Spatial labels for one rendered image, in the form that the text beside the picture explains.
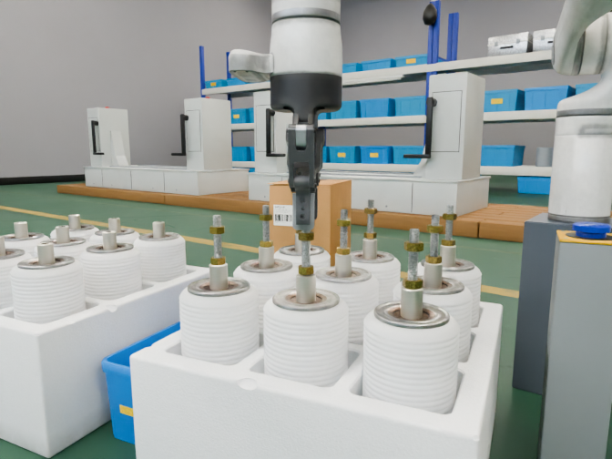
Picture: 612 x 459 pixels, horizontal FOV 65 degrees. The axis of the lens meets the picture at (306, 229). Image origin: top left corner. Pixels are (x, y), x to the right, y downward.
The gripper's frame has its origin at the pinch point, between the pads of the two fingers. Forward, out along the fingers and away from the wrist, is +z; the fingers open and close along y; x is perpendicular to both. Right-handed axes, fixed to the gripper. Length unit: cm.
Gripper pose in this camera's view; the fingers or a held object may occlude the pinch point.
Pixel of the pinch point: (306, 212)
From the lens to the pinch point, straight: 52.0
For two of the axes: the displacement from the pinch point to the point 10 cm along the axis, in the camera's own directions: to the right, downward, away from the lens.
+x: -10.0, -0.1, 0.7
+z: 0.0, 9.9, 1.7
